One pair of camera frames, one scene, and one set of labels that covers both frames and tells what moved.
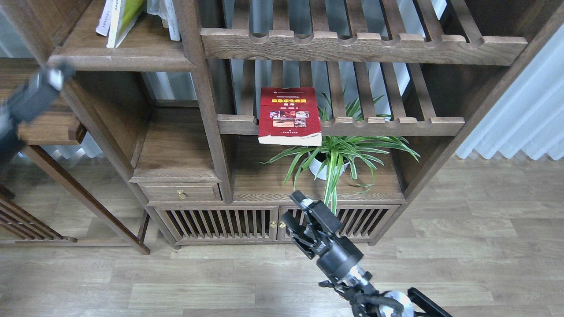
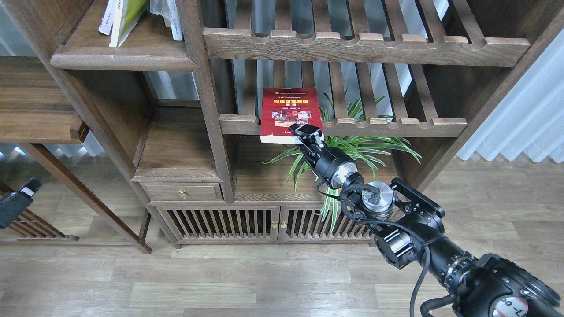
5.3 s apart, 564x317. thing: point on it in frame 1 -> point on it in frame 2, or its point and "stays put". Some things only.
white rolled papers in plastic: [165, 9] stays put
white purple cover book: [104, 24] stays put
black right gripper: [339, 253] -> [329, 164]
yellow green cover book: [124, 13] stays put
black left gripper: [27, 106] -> [12, 203]
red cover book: [289, 116] stays put
